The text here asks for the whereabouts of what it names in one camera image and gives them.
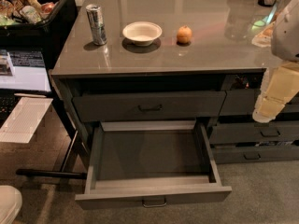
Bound white round object corner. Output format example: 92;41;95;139
0;186;22;224

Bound black laptop keyboard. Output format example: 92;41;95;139
0;95;20;120

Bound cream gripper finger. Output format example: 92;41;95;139
252;62;299;123

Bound orange fruit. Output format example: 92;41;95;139
177;25;192;44

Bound grey top left drawer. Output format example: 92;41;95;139
72;91;226;122

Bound silver redbull can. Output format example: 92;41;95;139
86;4;107;46

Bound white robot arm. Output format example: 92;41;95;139
252;0;299;123

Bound snack bags in drawer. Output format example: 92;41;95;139
231;74;262;90

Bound grey middle right drawer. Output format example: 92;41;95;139
209;121;299;145

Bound grey top right drawer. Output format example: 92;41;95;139
220;89;299;116

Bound white paper bowl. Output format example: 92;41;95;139
122;21;163;46

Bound laptop screen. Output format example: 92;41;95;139
0;49;51;93

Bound grey bottom right drawer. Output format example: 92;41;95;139
212;146;299;164

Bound black metal stand leg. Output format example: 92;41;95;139
16;169;87;179

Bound black bin of snacks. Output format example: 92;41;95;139
0;0;78;53

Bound open grey middle drawer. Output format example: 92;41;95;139
76;120;232;209

